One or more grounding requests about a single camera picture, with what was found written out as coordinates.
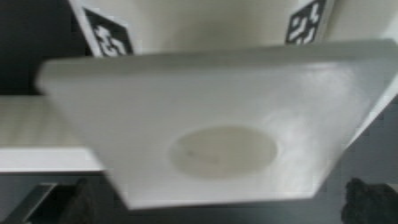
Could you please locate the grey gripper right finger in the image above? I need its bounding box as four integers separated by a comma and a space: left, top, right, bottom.
342, 178, 398, 224

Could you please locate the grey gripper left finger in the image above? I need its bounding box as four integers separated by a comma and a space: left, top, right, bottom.
0, 179, 93, 224

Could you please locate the white lamp base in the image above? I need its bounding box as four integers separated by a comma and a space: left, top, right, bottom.
33, 0, 398, 211

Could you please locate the white front fence wall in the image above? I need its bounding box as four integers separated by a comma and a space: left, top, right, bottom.
0, 95, 108, 175

